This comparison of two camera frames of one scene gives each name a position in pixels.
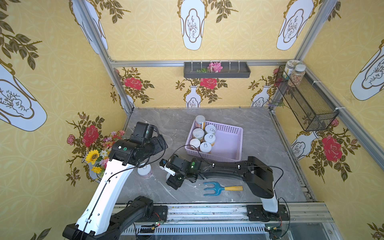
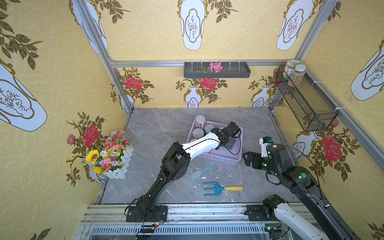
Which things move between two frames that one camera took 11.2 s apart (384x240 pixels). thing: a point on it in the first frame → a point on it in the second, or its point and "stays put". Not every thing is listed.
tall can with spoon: (200, 121) stays put
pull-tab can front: (210, 129) stays put
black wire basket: (312, 108) stays put
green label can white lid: (198, 133) stays put
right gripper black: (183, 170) → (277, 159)
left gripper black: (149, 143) → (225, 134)
